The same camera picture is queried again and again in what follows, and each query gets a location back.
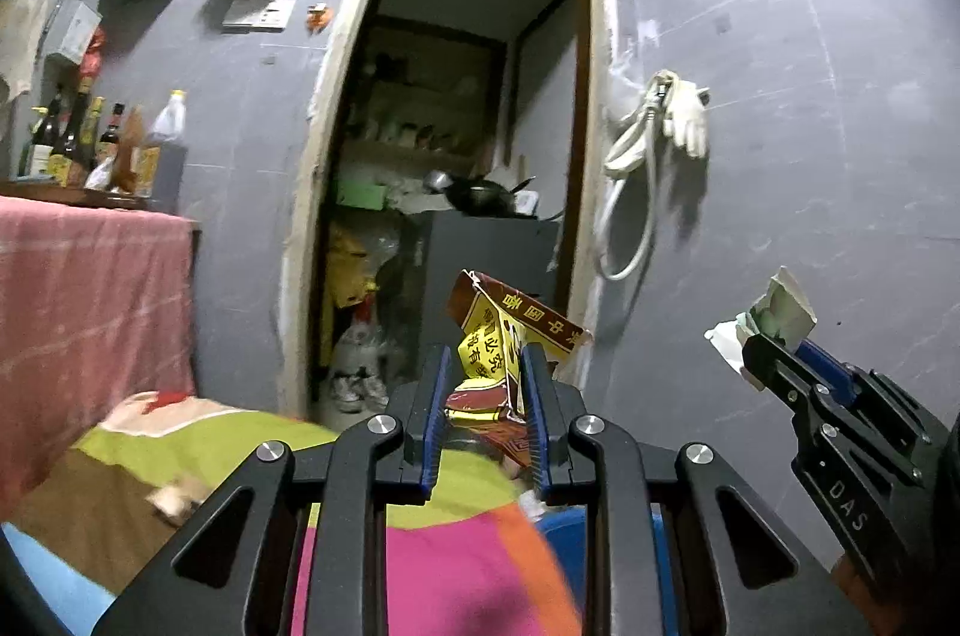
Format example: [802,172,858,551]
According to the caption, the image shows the green white wrapper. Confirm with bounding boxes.
[704,265,817,391]

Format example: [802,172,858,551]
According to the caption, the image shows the red yellow cardboard box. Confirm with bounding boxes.
[446,271,592,467]

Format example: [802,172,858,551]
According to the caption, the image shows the brown paper scrap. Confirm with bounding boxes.
[146,475,210,527]

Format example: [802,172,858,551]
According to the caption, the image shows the person's right hand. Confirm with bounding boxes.
[832,555,905,636]

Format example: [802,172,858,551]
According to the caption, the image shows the pair of sneakers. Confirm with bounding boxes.
[331,374,389,413]

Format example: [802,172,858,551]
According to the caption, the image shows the blue plastic bucket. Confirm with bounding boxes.
[535,502,680,636]

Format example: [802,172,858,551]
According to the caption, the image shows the colourful patchwork table cloth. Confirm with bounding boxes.
[2,388,583,634]

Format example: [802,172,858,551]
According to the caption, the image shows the yellow bag in pantry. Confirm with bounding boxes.
[319,223,376,368]

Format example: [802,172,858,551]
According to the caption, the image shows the dark grey cabinet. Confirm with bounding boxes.
[415,210,563,397]

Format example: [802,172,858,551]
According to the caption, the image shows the black wok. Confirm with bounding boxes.
[443,176,530,218]

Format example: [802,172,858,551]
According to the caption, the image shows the white rubber gloves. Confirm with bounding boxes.
[658,70,709,160]

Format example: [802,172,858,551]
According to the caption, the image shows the pink checked cloth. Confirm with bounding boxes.
[2,197,195,512]

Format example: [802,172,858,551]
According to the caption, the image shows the large soy sauce jug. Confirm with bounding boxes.
[135,90,187,214]

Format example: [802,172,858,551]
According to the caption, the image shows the dark sauce bottle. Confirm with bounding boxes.
[94,103,125,166]

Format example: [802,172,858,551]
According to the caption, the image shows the beige hanging rag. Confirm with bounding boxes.
[0,0,50,103]

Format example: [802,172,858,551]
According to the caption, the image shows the white hose loop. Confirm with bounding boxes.
[595,80,666,284]

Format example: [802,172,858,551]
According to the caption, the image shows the wooden door frame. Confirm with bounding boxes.
[275,0,619,418]

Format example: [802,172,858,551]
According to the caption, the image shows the orange wall hook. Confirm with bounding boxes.
[304,4,335,35]

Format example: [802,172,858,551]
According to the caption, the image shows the wall switch plate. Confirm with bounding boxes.
[221,0,296,31]

